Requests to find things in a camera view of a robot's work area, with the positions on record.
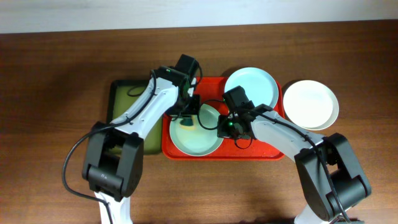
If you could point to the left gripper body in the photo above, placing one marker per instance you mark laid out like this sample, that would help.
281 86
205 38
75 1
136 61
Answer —
189 109

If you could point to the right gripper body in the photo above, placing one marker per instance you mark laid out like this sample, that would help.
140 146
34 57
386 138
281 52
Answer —
223 131

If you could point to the green yellow sponge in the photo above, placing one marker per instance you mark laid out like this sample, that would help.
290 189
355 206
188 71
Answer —
188 123

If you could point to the light green plate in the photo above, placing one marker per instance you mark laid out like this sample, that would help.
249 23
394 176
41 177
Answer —
199 142

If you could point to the light blue plate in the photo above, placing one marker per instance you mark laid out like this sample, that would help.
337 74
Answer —
259 86

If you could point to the white plate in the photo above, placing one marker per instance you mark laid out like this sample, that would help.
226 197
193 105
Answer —
311 105

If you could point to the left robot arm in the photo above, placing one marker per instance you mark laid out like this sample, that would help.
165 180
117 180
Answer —
114 157

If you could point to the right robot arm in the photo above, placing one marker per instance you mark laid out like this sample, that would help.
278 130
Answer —
330 174

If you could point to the red plastic tray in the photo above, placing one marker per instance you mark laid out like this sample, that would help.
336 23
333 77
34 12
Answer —
213 88

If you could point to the black tray with green liquid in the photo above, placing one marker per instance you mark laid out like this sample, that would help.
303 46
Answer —
119 102

